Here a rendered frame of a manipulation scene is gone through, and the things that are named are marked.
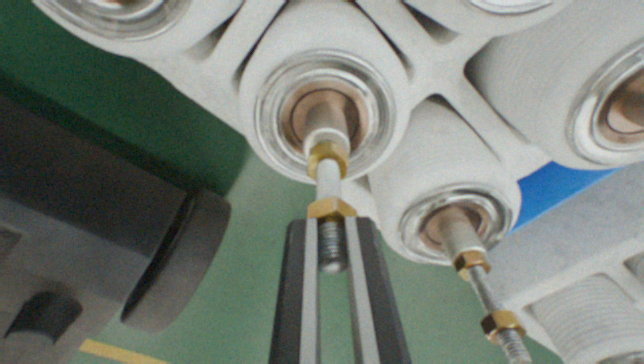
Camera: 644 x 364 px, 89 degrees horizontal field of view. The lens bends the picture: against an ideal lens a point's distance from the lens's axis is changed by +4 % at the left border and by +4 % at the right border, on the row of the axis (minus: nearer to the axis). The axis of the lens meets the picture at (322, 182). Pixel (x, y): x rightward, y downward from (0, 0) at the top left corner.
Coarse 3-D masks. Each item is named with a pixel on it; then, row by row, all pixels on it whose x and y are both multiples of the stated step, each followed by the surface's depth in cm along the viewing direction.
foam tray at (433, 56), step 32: (256, 0) 20; (384, 0) 20; (224, 32) 29; (256, 32) 21; (384, 32) 31; (416, 32) 21; (448, 32) 23; (160, 64) 23; (192, 64) 22; (224, 64) 22; (416, 64) 23; (448, 64) 22; (192, 96) 24; (224, 96) 24; (416, 96) 24; (448, 96) 24; (480, 96) 24; (480, 128) 26; (512, 128) 29; (512, 160) 27; (544, 160) 27; (352, 192) 29
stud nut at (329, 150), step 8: (320, 144) 14; (328, 144) 13; (336, 144) 14; (312, 152) 13; (320, 152) 13; (328, 152) 13; (336, 152) 13; (344, 152) 14; (312, 160) 13; (320, 160) 13; (336, 160) 13; (344, 160) 13; (312, 168) 13; (344, 168) 14; (312, 176) 14; (344, 176) 14
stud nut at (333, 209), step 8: (320, 200) 11; (328, 200) 10; (336, 200) 10; (312, 208) 10; (320, 208) 10; (328, 208) 10; (336, 208) 10; (344, 208) 10; (352, 208) 11; (312, 216) 10; (320, 216) 10; (328, 216) 10; (336, 216) 10; (344, 216) 10; (352, 216) 10; (320, 224) 10; (344, 224) 10
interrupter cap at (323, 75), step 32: (288, 64) 15; (320, 64) 15; (352, 64) 15; (288, 96) 16; (320, 96) 16; (352, 96) 16; (384, 96) 16; (256, 128) 17; (288, 128) 17; (352, 128) 17; (384, 128) 17; (288, 160) 18; (352, 160) 18
